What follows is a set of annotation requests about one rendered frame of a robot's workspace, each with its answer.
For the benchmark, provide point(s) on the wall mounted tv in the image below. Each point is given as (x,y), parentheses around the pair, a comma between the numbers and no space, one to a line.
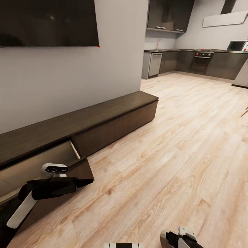
(57,23)

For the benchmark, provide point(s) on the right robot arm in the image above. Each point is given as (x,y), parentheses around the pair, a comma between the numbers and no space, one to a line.
(186,238)

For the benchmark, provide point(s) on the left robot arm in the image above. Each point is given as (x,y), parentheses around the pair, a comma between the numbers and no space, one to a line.
(16,211)

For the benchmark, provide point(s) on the pillar candle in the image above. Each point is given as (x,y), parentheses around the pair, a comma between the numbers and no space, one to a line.
(163,240)

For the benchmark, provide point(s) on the oven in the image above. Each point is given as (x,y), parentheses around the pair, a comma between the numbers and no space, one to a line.
(201,61)

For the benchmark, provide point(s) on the dishwasher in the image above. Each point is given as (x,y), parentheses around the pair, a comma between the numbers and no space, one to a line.
(154,65)

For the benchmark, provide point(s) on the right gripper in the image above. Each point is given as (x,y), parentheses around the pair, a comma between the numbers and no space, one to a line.
(172,239)

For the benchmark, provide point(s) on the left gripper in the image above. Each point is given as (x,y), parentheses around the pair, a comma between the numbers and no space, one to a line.
(58,186)

